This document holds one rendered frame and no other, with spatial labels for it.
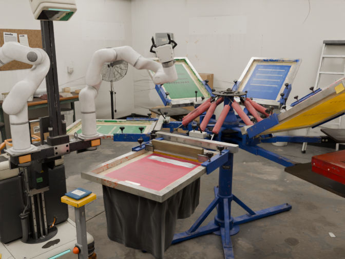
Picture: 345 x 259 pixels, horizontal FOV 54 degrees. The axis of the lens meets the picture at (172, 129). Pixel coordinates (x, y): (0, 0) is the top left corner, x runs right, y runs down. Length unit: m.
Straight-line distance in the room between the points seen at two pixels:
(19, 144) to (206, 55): 5.16
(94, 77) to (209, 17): 4.78
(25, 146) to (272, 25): 5.00
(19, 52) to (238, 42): 5.02
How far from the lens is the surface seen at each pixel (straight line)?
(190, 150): 2.25
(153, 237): 2.02
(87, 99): 2.21
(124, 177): 2.05
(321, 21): 6.10
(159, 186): 1.91
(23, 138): 2.07
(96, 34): 7.00
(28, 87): 1.93
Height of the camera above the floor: 1.73
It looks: 14 degrees down
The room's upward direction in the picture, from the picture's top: straight up
